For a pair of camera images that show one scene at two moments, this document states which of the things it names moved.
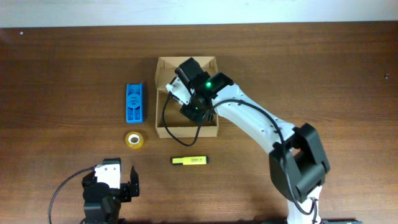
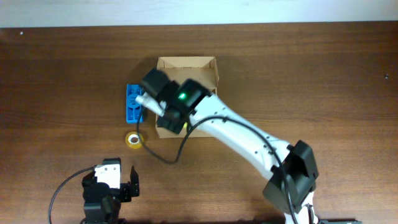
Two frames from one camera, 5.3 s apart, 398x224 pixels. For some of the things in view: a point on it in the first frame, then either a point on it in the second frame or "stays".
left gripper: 125,188 stays
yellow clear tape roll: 134,139 stays
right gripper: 194,115 to 172,125
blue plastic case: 134,104 stays
